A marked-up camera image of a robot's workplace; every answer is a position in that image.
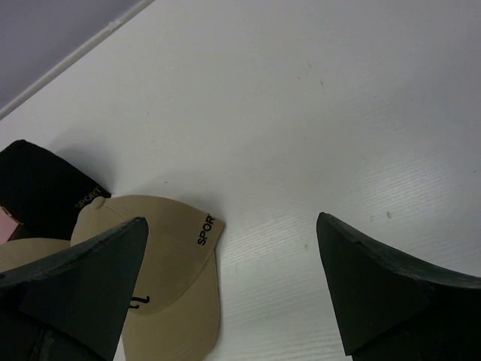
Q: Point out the pink cap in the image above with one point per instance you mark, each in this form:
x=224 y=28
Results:
x=10 y=229

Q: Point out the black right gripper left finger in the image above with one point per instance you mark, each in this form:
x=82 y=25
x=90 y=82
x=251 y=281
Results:
x=72 y=305

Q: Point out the beige cap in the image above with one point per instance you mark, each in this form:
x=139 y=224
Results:
x=16 y=253
x=175 y=308

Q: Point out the bottom beige cap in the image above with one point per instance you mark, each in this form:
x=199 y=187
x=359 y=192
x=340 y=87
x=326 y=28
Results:
x=16 y=253

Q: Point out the top beige cap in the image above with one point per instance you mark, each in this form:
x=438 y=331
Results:
x=175 y=308

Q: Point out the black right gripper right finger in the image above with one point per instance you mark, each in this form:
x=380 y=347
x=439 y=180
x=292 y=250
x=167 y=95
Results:
x=390 y=305

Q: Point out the black cap with sport text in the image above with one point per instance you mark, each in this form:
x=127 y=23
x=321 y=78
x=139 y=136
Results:
x=42 y=192

